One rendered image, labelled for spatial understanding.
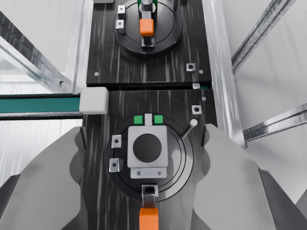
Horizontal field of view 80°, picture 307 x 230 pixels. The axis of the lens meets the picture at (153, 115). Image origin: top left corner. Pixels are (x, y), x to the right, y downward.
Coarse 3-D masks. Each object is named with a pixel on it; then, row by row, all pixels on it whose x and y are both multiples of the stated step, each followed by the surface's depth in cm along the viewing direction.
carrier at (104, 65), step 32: (96, 0) 40; (128, 0) 41; (160, 0) 38; (192, 0) 40; (96, 32) 38; (128, 32) 36; (160, 32) 36; (192, 32) 38; (96, 64) 36; (128, 64) 36; (160, 64) 36
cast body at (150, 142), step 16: (128, 128) 21; (144, 128) 21; (160, 128) 21; (128, 144) 20; (144, 144) 19; (160, 144) 19; (128, 160) 20; (144, 160) 19; (160, 160) 20; (144, 176) 22; (160, 176) 22
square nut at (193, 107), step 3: (192, 105) 32; (195, 105) 32; (198, 105) 32; (192, 108) 32; (195, 108) 33; (198, 108) 32; (192, 111) 32; (195, 111) 32; (198, 111) 32; (192, 114) 32; (195, 114) 32; (198, 114) 32
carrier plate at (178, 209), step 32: (128, 96) 34; (160, 96) 34; (192, 96) 34; (96, 128) 32; (96, 160) 31; (96, 192) 29; (192, 192) 29; (96, 224) 28; (128, 224) 28; (160, 224) 28
